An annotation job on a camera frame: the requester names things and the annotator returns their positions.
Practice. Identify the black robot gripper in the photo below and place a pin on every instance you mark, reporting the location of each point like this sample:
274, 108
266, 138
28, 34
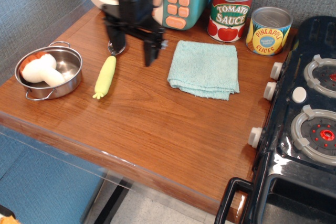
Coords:
134, 17

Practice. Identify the light blue cloth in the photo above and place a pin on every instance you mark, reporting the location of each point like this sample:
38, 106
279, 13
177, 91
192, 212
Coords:
205, 70

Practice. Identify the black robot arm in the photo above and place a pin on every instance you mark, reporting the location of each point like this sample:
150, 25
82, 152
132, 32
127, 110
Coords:
134, 17

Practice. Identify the grey stove knob bottom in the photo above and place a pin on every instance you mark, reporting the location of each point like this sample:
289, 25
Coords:
254, 136

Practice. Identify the grey stove knob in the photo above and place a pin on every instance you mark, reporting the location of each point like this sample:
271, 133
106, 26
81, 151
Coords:
269, 90
276, 70
254, 136

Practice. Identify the small steel pot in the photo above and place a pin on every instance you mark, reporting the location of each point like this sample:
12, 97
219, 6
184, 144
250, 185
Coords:
69, 64

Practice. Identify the white plush mushroom toy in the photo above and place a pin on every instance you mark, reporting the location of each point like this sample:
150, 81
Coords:
41, 67

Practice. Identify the tomato sauce can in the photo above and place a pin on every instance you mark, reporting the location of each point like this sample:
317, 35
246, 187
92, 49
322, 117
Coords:
227, 19

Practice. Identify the pineapple slices can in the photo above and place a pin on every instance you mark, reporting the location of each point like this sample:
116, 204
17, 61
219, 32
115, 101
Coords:
268, 30

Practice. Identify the grey stove knob middle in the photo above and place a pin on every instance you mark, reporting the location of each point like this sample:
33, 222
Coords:
269, 90

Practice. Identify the grey stove knob top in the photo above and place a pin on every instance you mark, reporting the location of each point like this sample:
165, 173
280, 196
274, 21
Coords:
276, 70

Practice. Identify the black toy stove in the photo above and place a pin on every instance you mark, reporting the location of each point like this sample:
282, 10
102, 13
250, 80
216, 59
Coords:
294, 168

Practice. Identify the orange plush toy corner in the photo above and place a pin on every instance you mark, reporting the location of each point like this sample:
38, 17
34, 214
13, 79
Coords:
9, 220

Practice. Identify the yellow handled metal spoon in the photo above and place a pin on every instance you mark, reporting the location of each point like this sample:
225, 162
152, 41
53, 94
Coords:
107, 71

